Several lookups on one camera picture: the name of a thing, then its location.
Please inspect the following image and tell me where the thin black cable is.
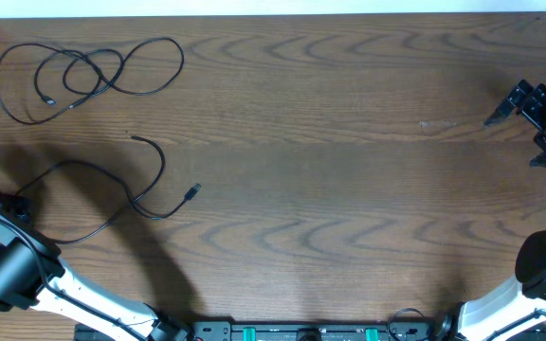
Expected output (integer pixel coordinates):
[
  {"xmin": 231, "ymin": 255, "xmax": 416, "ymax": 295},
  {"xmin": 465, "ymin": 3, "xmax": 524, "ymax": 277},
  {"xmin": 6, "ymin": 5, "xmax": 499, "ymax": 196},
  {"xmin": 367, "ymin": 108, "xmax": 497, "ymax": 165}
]
[{"xmin": 0, "ymin": 37, "xmax": 186, "ymax": 126}]

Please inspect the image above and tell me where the black usb cable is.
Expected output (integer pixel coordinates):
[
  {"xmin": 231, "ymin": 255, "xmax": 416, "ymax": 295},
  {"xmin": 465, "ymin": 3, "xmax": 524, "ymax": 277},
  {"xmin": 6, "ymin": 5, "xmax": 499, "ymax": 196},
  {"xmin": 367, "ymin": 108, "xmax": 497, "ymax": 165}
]
[{"xmin": 14, "ymin": 135, "xmax": 203, "ymax": 245}]

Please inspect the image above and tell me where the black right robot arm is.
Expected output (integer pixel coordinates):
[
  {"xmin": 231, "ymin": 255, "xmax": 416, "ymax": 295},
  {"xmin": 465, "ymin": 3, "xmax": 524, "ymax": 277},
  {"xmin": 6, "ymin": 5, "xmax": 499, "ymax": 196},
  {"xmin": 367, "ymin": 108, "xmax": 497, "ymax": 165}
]
[{"xmin": 427, "ymin": 80, "xmax": 546, "ymax": 340}]

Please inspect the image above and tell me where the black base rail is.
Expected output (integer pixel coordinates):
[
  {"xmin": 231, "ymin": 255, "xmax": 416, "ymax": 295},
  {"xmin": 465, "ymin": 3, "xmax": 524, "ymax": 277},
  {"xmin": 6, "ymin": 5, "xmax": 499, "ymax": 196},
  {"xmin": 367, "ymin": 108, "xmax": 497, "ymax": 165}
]
[{"xmin": 73, "ymin": 308, "xmax": 452, "ymax": 341}]

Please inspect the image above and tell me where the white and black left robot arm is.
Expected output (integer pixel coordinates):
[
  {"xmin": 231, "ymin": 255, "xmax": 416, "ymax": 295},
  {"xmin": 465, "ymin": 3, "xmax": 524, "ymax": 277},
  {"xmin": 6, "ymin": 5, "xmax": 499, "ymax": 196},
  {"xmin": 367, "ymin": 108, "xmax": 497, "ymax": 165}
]
[{"xmin": 0, "ymin": 191, "xmax": 191, "ymax": 341}]

